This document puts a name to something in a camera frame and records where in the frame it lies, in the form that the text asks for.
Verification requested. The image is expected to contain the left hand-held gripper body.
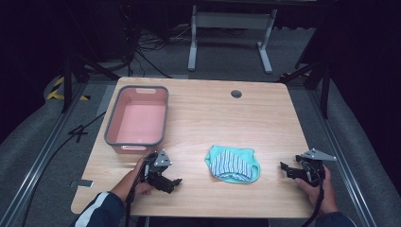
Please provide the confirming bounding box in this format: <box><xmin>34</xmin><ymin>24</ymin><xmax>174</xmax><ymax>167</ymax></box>
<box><xmin>143</xmin><ymin>149</ymin><xmax>174</xmax><ymax>184</ymax></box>

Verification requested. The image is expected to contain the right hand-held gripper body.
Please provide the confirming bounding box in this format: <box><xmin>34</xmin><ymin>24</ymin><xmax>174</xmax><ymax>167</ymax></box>
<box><xmin>295</xmin><ymin>148</ymin><xmax>338</xmax><ymax>188</ymax></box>

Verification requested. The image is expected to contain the pink basin with grey rim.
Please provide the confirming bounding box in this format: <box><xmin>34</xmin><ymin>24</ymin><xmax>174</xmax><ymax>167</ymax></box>
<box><xmin>103</xmin><ymin>84</ymin><xmax>170</xmax><ymax>156</ymax></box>

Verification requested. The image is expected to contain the teal striped underwear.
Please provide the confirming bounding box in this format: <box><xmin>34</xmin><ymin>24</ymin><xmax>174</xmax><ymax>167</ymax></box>
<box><xmin>203</xmin><ymin>144</ymin><xmax>262</xmax><ymax>185</ymax></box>

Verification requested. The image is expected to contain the person's right hand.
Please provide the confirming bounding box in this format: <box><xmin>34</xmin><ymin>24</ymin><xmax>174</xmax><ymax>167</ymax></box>
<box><xmin>294</xmin><ymin>166</ymin><xmax>340</xmax><ymax>218</ymax></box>

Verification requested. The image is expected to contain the person's left hand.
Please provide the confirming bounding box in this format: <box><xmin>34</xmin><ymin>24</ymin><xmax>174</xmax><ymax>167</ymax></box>
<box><xmin>110</xmin><ymin>157</ymin><xmax>156</xmax><ymax>203</ymax></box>

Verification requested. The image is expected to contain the grey tape patch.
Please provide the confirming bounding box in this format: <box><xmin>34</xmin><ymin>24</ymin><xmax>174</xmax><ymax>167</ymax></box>
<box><xmin>69</xmin><ymin>178</ymin><xmax>95</xmax><ymax>189</ymax></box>

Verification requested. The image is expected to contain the black tape cross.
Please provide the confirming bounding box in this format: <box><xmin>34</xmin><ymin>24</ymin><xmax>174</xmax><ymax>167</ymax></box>
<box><xmin>67</xmin><ymin>124</ymin><xmax>90</xmax><ymax>144</ymax></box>

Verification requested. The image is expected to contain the black metal stand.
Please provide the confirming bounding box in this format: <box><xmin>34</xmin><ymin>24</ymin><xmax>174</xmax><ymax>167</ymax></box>
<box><xmin>61</xmin><ymin>51</ymin><xmax>121</xmax><ymax>114</ymax></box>
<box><xmin>276</xmin><ymin>58</ymin><xmax>333</xmax><ymax>120</ymax></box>

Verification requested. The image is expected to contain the yellow and black floor tape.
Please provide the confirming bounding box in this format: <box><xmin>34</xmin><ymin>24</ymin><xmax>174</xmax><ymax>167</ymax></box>
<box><xmin>45</xmin><ymin>76</ymin><xmax>92</xmax><ymax>102</ymax></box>

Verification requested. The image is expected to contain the right hand-held gripper black cable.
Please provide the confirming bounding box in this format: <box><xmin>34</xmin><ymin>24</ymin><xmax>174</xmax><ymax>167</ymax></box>
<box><xmin>301</xmin><ymin>169</ymin><xmax>326</xmax><ymax>227</ymax></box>

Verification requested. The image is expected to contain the hand-held gripper black cable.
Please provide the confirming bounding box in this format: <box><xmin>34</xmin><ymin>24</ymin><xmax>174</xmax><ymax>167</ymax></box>
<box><xmin>124</xmin><ymin>162</ymin><xmax>149</xmax><ymax>227</ymax></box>
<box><xmin>301</xmin><ymin>169</ymin><xmax>326</xmax><ymax>227</ymax></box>

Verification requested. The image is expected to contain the aluminium floor rail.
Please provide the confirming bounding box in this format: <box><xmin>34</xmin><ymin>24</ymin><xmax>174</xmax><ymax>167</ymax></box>
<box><xmin>306</xmin><ymin>89</ymin><xmax>379</xmax><ymax>227</ymax></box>
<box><xmin>0</xmin><ymin>82</ymin><xmax>88</xmax><ymax>227</ymax></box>

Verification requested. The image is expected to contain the left hand-held gripper black cable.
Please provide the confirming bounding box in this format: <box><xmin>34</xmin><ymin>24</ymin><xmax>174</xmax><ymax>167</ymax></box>
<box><xmin>124</xmin><ymin>162</ymin><xmax>149</xmax><ymax>227</ymax></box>

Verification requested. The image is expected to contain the black floor cable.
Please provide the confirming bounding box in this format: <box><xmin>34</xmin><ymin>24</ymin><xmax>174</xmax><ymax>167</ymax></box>
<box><xmin>19</xmin><ymin>111</ymin><xmax>108</xmax><ymax>227</ymax></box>

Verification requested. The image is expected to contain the bundle of black cables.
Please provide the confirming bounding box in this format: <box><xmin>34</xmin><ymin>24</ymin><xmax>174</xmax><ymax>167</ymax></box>
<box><xmin>119</xmin><ymin>3</ymin><xmax>193</xmax><ymax>79</ymax></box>

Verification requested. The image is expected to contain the grey metal desk frame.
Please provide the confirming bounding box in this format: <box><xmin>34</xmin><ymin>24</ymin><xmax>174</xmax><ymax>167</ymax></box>
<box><xmin>187</xmin><ymin>4</ymin><xmax>279</xmax><ymax>75</ymax></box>

